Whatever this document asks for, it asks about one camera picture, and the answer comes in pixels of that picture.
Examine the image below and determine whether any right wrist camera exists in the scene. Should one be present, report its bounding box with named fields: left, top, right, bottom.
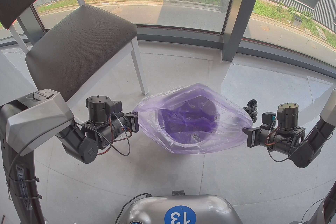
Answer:
left=262, top=112, right=278, bottom=130

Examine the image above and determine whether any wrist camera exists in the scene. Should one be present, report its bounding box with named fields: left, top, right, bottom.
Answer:
left=106, top=100, right=124, bottom=117
left=262, top=112, right=278, bottom=130

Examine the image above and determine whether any white trash bin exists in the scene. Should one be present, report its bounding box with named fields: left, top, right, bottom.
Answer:
left=155, top=89, right=219, bottom=152

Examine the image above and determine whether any black cable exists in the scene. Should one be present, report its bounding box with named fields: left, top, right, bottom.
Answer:
left=115, top=193, right=153, bottom=224
left=266, top=123, right=292, bottom=163
left=106, top=112, right=132, bottom=156

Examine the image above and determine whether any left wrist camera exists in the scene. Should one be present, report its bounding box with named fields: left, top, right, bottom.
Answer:
left=106, top=100, right=124, bottom=117

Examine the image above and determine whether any black plastic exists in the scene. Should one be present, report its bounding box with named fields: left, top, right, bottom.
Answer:
left=242, top=99, right=259, bottom=123

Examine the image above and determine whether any window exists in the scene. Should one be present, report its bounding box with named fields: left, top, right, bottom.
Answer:
left=0, top=0, right=336, bottom=79

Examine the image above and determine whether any grey chair with white legs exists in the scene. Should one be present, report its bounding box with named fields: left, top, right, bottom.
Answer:
left=0, top=0, right=149, bottom=108

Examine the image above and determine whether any purple plastic bag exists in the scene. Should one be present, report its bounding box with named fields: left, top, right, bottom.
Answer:
left=131, top=82, right=253, bottom=155

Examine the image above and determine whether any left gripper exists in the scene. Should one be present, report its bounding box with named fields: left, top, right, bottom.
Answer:
left=113, top=113, right=140, bottom=139

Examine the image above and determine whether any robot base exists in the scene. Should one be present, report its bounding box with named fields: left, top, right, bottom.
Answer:
left=125, top=190, right=243, bottom=224

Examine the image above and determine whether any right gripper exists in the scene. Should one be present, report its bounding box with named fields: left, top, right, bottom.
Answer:
left=246, top=127, right=272, bottom=149

